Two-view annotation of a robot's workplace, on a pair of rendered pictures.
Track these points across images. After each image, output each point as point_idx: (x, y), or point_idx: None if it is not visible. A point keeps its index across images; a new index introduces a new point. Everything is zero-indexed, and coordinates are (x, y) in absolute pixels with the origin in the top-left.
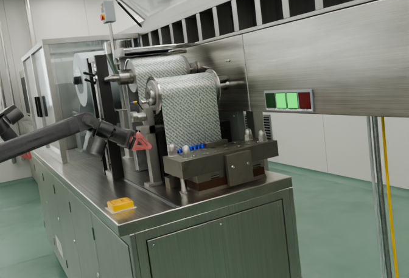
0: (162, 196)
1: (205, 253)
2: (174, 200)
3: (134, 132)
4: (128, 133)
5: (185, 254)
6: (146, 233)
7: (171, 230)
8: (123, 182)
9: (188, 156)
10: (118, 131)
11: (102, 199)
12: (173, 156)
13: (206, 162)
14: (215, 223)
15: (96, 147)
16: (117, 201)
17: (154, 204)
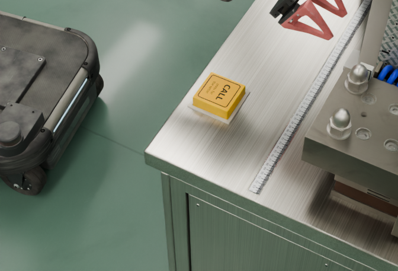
0: (298, 131)
1: (283, 269)
2: (286, 166)
3: (293, 0)
4: None
5: (249, 247)
6: (188, 188)
7: (229, 211)
8: (353, 4)
9: (334, 133)
10: None
11: (249, 39)
12: (348, 91)
13: (360, 168)
14: (316, 257)
15: None
16: (214, 89)
17: (252, 146)
